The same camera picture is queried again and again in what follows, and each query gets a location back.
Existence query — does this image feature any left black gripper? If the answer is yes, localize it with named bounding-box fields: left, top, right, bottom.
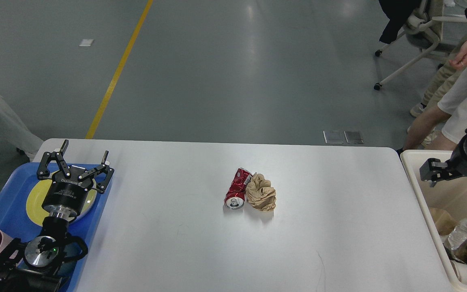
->
left=36, top=140, right=114, bottom=221

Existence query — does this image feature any yellow plastic plate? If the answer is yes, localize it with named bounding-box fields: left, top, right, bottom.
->
left=26, top=179, right=98, bottom=227

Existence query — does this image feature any large brown paper bag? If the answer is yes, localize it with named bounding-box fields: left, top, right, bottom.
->
left=428, top=207, right=458, bottom=236

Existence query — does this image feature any teal green mug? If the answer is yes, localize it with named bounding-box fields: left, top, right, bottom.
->
left=57, top=243, right=81, bottom=277

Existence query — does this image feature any foil sheet with paper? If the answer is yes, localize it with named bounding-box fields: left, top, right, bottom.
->
left=440, top=219, right=467, bottom=264

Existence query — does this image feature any small brown paper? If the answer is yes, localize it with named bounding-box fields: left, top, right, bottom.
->
left=245, top=173, right=276, bottom=211

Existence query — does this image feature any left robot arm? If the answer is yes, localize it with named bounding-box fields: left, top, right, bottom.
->
left=0, top=140, right=115, bottom=292

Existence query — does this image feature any person in white shorts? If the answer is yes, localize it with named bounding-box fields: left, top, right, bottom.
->
left=396, top=8, right=467, bottom=157

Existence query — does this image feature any beige plastic bin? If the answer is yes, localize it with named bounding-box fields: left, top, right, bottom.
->
left=401, top=150, right=467, bottom=292

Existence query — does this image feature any person in light grey trousers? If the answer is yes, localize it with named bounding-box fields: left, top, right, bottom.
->
left=0, top=95, right=44, bottom=161

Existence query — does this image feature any white office chair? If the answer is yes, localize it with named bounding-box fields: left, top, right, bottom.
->
left=374, top=0, right=467, bottom=91

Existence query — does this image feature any crushed red soda can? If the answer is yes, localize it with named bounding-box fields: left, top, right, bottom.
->
left=224, top=168, right=253, bottom=210

